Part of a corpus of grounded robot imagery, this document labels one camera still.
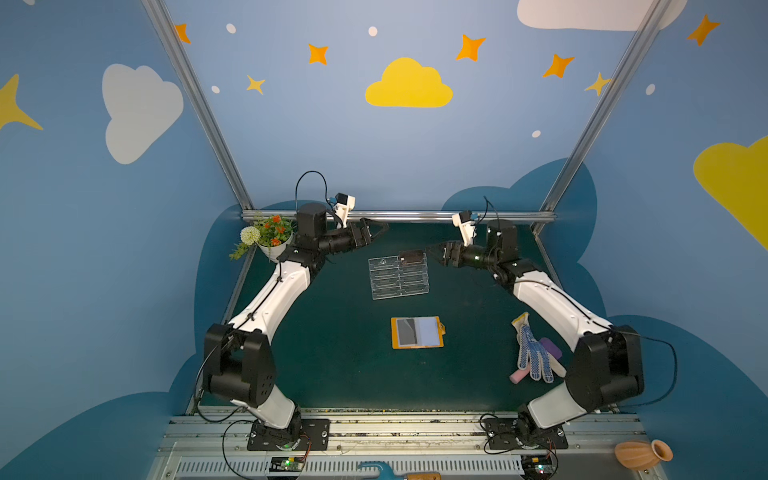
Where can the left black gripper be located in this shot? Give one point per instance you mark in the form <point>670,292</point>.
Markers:
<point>362,233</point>

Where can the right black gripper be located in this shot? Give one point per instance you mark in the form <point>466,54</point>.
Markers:
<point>450,253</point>

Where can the silver credit card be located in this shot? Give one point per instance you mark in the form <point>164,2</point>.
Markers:
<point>412,257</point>
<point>406,332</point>

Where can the clear plastic organizer tray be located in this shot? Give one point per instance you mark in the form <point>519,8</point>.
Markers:
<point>389,279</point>

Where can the yellow leather card holder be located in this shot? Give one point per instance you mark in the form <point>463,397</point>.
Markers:
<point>430,333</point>

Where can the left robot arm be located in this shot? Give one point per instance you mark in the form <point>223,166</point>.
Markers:
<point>238,364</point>

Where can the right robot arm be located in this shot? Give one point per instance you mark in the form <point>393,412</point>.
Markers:
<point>606,364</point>

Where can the potted flower plant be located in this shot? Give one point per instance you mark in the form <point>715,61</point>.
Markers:
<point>269,234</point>

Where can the right controller board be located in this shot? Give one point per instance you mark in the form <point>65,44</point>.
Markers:
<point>537,467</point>

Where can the controller board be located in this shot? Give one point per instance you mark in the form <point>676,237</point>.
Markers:
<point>294,465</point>
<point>537,467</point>

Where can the left controller board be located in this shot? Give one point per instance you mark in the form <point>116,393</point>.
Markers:
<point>294,465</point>

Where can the terracotta clay vase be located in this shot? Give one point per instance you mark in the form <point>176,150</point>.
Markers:
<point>640,456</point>

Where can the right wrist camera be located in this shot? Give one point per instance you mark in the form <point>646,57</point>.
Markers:
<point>465,221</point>

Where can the aluminium frame rear bar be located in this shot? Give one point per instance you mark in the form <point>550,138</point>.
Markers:
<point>413,216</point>

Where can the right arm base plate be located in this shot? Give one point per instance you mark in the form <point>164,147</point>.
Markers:
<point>503,435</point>

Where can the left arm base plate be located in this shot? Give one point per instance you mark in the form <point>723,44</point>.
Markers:
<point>312,435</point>

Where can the teal handled tool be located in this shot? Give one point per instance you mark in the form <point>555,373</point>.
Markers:
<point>385,472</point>

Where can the aluminium front rail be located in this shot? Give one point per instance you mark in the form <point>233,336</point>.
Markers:
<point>449,443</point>

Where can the aluminium frame left post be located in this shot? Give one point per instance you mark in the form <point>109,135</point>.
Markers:
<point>165,29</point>

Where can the aluminium frame post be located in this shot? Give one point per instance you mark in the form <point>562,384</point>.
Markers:
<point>165,29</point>
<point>633,56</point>

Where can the aluminium frame right post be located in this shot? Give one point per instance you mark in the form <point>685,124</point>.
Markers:
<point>633,56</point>

